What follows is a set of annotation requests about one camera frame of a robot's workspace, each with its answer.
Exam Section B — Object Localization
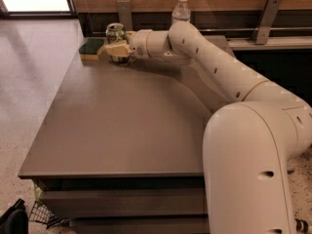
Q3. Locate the clear plastic water bottle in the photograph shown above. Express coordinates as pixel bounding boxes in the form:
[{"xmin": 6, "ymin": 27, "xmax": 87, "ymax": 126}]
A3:
[{"xmin": 172, "ymin": 0, "xmax": 191, "ymax": 23}]

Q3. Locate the black wire basket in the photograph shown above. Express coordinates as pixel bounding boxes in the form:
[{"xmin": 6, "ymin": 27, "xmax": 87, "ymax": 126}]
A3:
[{"xmin": 28, "ymin": 201, "xmax": 69, "ymax": 229}]

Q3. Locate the green soda can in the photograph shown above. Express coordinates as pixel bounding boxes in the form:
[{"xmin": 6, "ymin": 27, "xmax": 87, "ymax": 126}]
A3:
[{"xmin": 106, "ymin": 22, "xmax": 129, "ymax": 63}]

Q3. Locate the green and yellow sponge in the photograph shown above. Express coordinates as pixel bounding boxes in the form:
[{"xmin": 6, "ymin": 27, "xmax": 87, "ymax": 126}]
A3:
[{"xmin": 78, "ymin": 38, "xmax": 104, "ymax": 60}]

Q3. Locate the metal wall bracket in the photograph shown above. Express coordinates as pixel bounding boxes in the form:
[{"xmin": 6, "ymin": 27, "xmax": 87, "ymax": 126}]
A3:
[
  {"xmin": 252, "ymin": 0, "xmax": 283, "ymax": 45},
  {"xmin": 117, "ymin": 0, "xmax": 133, "ymax": 31}
]

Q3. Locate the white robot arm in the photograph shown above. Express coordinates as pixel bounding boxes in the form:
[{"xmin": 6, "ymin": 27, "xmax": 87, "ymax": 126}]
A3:
[{"xmin": 105, "ymin": 21, "xmax": 312, "ymax": 234}]

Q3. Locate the left metal wall bracket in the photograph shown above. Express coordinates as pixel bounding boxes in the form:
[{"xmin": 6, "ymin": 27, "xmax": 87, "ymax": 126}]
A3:
[{"xmin": 117, "ymin": 0, "xmax": 133, "ymax": 31}]

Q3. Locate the right metal wall bracket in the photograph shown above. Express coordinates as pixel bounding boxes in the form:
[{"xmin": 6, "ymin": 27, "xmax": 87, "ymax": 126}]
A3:
[{"xmin": 252, "ymin": 0, "xmax": 283, "ymax": 45}]

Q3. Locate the striped power strip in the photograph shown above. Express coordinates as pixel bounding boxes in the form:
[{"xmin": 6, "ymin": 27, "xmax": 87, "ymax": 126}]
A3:
[{"xmin": 295, "ymin": 219, "xmax": 309, "ymax": 234}]

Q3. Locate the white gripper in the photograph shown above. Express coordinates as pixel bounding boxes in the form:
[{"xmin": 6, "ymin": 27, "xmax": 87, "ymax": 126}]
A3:
[{"xmin": 97, "ymin": 29, "xmax": 152, "ymax": 59}]

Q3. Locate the grey drawer cabinet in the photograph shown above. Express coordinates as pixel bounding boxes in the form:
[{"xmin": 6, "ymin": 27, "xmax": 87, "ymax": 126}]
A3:
[{"xmin": 19, "ymin": 57, "xmax": 226, "ymax": 234}]

